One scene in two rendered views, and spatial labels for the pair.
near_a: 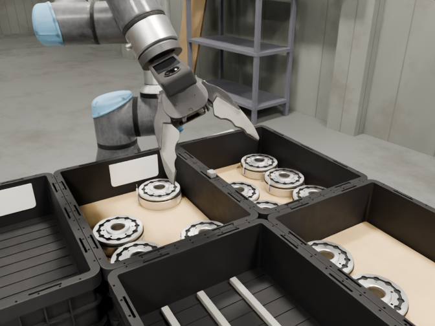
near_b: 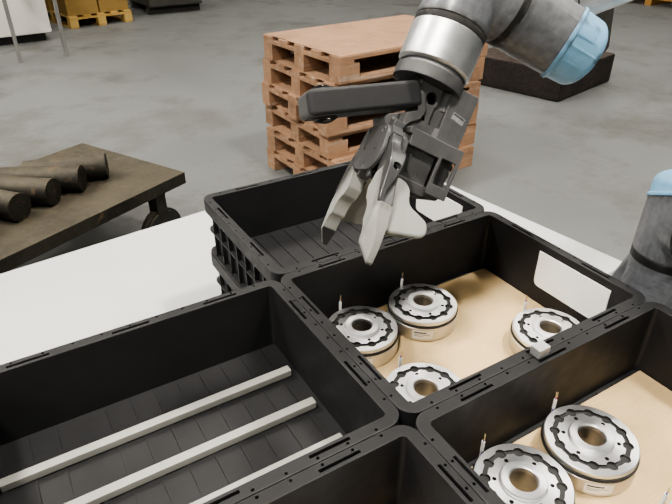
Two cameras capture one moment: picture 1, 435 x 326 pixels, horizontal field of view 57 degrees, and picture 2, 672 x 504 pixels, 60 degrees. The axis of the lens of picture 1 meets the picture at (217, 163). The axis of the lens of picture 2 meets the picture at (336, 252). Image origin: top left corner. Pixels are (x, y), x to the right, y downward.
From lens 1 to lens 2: 0.75 m
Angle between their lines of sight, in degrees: 77
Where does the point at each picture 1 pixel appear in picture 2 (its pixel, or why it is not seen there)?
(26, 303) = (244, 245)
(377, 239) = not seen: outside the picture
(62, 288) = (257, 258)
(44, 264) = not seen: hidden behind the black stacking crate
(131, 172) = (563, 285)
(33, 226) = not seen: hidden behind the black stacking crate
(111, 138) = (640, 238)
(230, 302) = (299, 438)
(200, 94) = (377, 150)
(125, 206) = (508, 312)
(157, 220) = (482, 349)
